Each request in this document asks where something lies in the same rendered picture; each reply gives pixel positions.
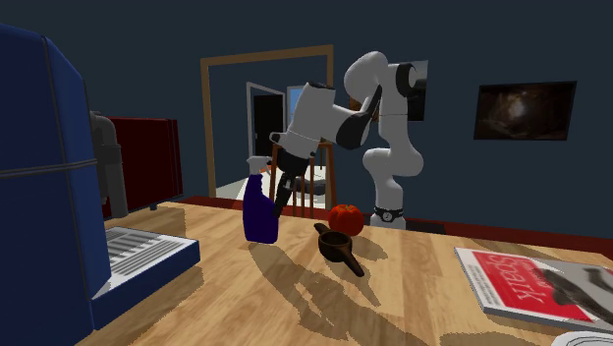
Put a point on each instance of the wooden stool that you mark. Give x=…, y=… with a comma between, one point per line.
x=329, y=177

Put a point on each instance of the blue spray bottle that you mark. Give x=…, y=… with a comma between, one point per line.
x=258, y=218

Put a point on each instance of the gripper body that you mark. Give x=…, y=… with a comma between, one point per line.
x=293, y=163

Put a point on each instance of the red cover book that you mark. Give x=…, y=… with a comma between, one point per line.
x=515, y=282

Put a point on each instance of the blue espresso machine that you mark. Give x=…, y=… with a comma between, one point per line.
x=43, y=191

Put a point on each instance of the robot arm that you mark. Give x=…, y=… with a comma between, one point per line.
x=393, y=163

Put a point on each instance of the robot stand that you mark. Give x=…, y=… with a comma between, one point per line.
x=426, y=227

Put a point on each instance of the dark brown measuring scoop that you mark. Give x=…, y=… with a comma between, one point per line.
x=334, y=245

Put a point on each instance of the wooden door frame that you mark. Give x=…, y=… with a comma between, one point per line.
x=207, y=124

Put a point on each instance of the red tomato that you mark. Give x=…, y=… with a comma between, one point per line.
x=345, y=219

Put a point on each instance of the dark red cabinet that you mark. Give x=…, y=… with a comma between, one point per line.
x=143, y=158

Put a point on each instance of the white paper sheet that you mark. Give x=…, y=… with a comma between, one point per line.
x=582, y=339

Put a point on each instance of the dark wall picture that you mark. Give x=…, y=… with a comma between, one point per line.
x=524, y=111

